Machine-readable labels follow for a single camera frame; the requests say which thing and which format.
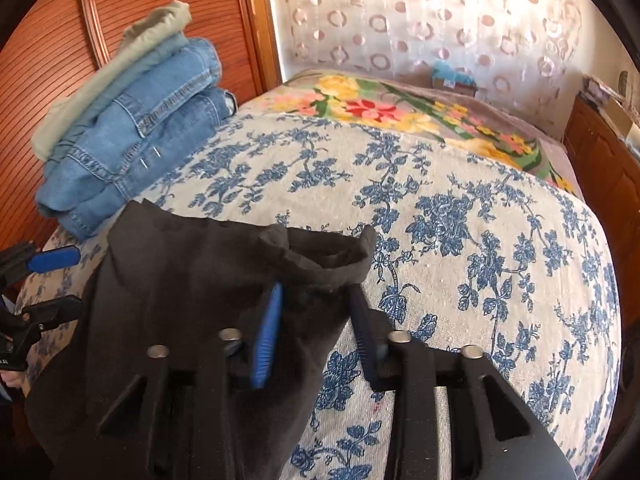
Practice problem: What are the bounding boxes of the blue floral bed sheet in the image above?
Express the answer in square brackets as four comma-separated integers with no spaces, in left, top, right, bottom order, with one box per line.
[15,110,623,480]

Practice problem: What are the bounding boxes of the small cardboard box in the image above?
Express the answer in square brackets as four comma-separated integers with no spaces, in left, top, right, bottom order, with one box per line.
[430,74,478,97]

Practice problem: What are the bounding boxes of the olive folded pants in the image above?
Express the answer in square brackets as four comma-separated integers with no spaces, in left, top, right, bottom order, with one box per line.
[31,1,193,158]

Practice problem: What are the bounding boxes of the colourful floral blanket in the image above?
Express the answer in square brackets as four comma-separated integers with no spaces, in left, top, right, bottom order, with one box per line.
[277,69,583,196]

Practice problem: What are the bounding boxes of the wooden window cabinet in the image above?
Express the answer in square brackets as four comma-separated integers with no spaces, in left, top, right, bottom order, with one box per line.
[564,96,640,281]

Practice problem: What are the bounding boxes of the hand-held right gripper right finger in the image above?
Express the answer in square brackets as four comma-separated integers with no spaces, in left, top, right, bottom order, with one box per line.
[349,284,577,480]

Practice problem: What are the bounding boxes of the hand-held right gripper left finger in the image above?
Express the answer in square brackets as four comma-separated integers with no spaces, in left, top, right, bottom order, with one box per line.
[55,282,284,480]

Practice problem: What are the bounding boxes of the blue folded jeans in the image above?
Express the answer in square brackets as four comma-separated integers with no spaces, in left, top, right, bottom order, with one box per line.
[50,39,223,171]
[37,87,238,240]

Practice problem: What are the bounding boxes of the circle-patterned sheer curtain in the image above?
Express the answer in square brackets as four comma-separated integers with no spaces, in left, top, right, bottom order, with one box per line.
[265,0,586,111]

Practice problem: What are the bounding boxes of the stack of papers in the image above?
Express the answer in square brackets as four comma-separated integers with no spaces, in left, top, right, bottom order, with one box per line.
[582,74,621,106]

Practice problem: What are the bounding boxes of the grey-green folded pants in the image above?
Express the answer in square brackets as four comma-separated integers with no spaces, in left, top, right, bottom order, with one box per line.
[47,35,191,161]

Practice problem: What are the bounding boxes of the open cardboard box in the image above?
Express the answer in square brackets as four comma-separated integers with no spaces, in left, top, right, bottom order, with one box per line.
[605,96,640,133]

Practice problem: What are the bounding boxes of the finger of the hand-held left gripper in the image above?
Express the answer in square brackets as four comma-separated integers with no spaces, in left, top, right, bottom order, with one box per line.
[19,295,83,333]
[0,242,82,283]

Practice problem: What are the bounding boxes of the black pants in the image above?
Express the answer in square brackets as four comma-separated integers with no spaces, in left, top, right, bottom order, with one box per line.
[25,199,378,480]

